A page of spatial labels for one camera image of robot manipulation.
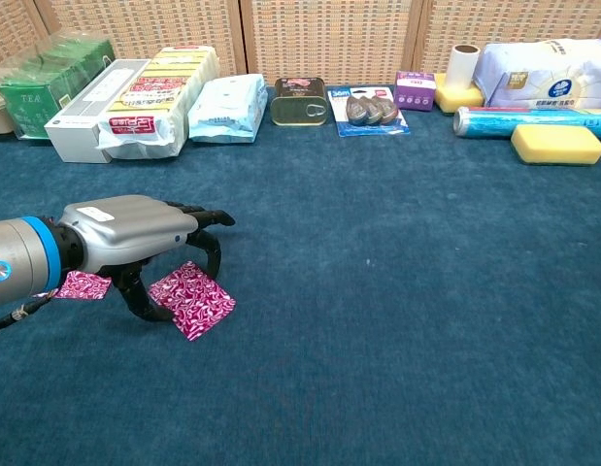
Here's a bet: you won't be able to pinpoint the blue food wrap roll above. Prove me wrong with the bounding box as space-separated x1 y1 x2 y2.
452 106 601 141

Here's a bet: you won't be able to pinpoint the black gold meat can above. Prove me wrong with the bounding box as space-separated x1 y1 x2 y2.
270 76 329 128

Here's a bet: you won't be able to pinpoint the clear box green tea bags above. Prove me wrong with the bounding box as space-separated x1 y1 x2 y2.
0 28 117 141

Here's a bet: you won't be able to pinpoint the blue blister pack of hooks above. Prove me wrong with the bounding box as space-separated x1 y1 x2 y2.
327 85 412 139

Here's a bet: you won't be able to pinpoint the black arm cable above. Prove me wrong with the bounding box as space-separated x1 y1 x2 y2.
0 293 56 335

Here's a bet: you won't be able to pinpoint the wicker folding screen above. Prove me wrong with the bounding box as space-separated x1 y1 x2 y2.
0 0 601 88

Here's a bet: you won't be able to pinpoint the oblong yellow sponge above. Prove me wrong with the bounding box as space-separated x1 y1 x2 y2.
510 123 601 167

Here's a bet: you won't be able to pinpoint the pink patterned packet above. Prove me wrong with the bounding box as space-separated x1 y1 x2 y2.
148 260 237 343
55 270 113 301

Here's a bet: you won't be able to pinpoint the long white cardboard box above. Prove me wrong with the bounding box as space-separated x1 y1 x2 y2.
44 58 153 164

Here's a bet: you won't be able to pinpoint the light blue wet wipes pack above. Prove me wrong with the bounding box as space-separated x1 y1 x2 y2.
187 73 268 145

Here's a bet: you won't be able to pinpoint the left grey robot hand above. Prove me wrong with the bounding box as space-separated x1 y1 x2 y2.
56 194 237 322

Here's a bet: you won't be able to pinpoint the white paper roll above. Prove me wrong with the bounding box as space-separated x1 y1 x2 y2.
448 44 483 92

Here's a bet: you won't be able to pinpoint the yellow sponge multipack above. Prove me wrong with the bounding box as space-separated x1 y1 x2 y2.
96 45 221 160

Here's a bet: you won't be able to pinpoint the large white tissue pack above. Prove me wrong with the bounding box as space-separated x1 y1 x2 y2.
473 38 601 111

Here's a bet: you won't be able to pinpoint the square yellow sponge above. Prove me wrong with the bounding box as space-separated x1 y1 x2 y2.
433 72 485 117

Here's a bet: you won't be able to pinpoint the small purple box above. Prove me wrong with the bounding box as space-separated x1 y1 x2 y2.
392 70 437 113

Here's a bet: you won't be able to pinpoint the teal table cloth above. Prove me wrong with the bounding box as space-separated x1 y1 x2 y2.
0 85 601 466

